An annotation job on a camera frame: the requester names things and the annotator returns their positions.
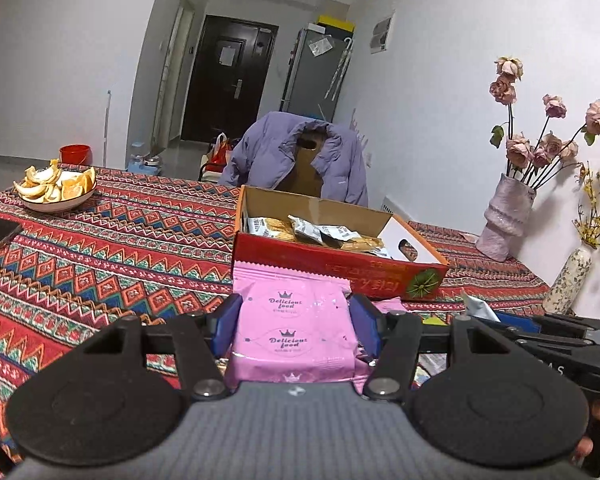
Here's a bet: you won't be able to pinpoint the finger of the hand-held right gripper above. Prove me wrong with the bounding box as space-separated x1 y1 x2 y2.
495 311 600 339
510 337 600 357

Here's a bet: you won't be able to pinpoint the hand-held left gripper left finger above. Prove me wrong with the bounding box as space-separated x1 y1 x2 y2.
80 294 244 402

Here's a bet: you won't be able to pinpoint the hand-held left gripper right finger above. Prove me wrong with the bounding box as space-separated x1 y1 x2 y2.
349 294 526 402

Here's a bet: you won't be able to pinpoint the grey white snack packet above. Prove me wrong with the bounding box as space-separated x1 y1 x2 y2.
461 292 502 322

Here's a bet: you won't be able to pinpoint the red cardboard box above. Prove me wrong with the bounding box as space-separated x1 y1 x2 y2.
231 185 451 302

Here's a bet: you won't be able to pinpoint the pink snack packet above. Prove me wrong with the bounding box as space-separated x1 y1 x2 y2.
224 260 367 387

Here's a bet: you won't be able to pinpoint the white black-print snack packet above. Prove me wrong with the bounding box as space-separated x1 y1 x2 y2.
246 216 297 242
287 215 327 246
319 225 359 249

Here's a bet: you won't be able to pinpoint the white floral vase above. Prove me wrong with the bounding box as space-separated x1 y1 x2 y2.
542 245 593 316

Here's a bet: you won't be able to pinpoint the pink textured vase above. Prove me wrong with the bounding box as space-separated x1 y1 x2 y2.
475 173 537 262

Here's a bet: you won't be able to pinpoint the brown chair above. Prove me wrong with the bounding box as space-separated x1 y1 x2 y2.
275 127 332 196

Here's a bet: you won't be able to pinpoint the dried pink roses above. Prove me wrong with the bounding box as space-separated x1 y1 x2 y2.
489 56 600 191

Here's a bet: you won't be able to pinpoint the purple puffer jacket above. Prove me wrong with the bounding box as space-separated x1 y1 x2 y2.
219 111 370 207

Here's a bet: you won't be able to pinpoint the red bag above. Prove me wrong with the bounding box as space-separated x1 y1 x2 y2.
207 132 234 167

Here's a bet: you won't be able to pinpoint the clear plastic water bottle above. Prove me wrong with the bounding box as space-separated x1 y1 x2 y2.
127 142 149 174

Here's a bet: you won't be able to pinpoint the white bowl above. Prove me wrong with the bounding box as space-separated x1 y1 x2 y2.
14 180 98 214

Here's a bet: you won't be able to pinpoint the pile of orange peels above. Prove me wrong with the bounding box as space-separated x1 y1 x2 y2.
14 159 97 204

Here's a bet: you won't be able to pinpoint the red bucket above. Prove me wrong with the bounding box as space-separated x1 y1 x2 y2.
60 144 92 166

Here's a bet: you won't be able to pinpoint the black entrance door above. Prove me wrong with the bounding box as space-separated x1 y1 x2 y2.
180 15 279 143

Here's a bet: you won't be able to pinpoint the grey refrigerator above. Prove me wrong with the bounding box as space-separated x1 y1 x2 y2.
280 27 353 123

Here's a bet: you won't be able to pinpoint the clear folded umbrella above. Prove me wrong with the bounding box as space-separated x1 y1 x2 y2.
325 37 354 102

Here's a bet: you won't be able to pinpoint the white interior door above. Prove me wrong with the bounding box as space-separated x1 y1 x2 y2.
152 0 196 153

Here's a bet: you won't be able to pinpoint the white electrical panel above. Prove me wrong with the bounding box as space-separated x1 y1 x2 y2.
369 11 396 55

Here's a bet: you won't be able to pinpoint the yellow box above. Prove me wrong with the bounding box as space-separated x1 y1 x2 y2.
307 15 356 34

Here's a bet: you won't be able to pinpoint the white wall heater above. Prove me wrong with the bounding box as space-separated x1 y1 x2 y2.
381 195 406 219

